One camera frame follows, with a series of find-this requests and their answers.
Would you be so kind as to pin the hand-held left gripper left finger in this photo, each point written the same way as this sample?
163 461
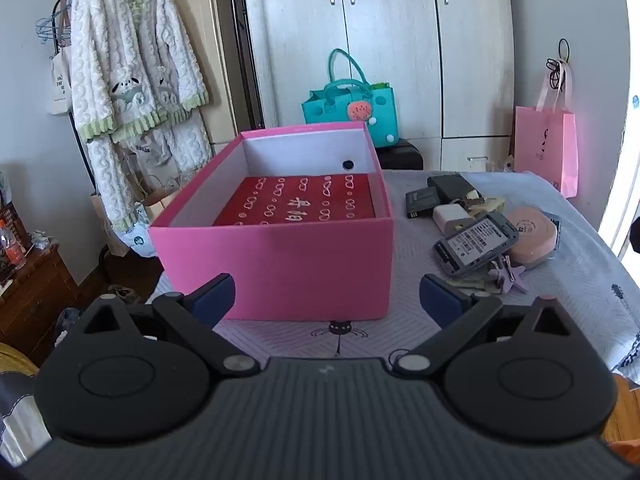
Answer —
215 296

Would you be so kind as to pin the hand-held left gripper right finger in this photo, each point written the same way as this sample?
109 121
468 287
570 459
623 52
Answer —
440 300

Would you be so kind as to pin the bunch of keys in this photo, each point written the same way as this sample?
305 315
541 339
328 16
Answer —
470 284

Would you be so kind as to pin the large grey mobile router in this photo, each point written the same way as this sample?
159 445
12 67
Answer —
475 242

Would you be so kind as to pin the pink cardboard box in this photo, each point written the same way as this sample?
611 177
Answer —
280 270

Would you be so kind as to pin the purple starfish hair clip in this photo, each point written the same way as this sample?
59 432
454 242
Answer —
510 275

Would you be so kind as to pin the white charger plug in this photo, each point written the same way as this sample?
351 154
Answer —
447 216

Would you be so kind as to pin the yellow starfish hair clip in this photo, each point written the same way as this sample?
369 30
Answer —
492 204

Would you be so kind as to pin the pink round case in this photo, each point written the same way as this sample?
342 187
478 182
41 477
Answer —
532 240

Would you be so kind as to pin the white paper bag green logo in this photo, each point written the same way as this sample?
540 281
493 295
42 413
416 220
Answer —
140 240

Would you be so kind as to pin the black flat battery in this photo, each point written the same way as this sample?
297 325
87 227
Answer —
422 202

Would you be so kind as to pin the black power bank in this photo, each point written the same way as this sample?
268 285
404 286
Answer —
450 185

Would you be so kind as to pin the red patterned flat box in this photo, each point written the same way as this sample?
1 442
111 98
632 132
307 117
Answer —
295 187

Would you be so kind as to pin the plain kraft paper bag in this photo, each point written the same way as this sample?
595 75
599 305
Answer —
100 220

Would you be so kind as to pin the black stool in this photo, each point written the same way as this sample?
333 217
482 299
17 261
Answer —
402 155

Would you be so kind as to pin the dark blue cloth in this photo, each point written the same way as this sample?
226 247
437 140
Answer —
67 322

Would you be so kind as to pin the clear plastic packet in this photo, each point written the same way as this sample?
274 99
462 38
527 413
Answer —
508 164

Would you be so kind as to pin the white plastic bag purple print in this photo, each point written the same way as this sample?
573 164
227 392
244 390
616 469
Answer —
147 152

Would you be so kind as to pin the wooden cabinet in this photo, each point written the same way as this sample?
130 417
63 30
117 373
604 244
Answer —
30 295

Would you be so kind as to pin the pink gift bag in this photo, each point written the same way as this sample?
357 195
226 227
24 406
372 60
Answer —
542 145

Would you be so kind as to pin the black metal clothes rack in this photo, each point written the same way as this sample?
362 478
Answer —
81 147

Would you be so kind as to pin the yellow printed cushion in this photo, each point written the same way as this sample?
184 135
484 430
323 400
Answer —
15 357

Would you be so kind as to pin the red label bottle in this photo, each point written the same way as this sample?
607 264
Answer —
9 247

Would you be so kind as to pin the teal felt tote bag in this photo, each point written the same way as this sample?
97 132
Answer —
340 105

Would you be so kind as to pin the beige cabinet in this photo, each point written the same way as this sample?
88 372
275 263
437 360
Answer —
222 60

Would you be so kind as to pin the white canvas tote bag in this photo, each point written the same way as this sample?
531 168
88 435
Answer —
60 85

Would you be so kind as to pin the white wooden wardrobe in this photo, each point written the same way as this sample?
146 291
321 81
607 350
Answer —
390 35

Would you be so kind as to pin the white fleece pajama top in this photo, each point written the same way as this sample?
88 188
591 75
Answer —
130 35

